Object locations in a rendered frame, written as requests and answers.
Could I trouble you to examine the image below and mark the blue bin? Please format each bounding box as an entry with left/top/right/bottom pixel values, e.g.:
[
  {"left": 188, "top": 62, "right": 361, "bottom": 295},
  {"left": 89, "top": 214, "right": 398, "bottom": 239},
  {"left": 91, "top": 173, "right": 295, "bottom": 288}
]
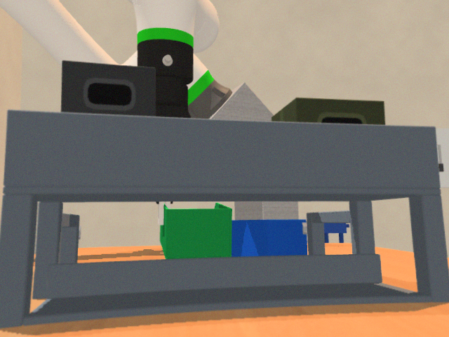
[{"left": 232, "top": 220, "right": 308, "bottom": 257}]

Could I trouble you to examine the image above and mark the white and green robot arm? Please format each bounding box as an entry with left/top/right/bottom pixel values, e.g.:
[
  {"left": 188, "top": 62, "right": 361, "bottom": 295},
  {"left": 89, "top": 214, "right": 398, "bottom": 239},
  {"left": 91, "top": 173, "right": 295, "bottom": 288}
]
[{"left": 0, "top": 0, "right": 232, "bottom": 119}]

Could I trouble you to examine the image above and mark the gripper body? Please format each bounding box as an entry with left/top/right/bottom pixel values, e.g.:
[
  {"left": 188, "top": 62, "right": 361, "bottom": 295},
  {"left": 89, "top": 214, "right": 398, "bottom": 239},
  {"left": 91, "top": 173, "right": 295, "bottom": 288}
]
[{"left": 156, "top": 80, "right": 191, "bottom": 118}]

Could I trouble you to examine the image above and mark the grey shelf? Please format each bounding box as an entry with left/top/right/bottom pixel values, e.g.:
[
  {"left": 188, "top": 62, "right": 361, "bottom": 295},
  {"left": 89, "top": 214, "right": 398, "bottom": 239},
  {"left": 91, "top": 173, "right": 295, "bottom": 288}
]
[{"left": 0, "top": 110, "right": 449, "bottom": 329}]

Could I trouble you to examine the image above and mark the black rectangular case with oval handle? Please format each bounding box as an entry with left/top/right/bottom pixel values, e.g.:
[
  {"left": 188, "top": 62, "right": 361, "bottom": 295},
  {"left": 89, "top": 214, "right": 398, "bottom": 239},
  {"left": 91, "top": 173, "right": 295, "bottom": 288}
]
[{"left": 61, "top": 60, "right": 156, "bottom": 117}]

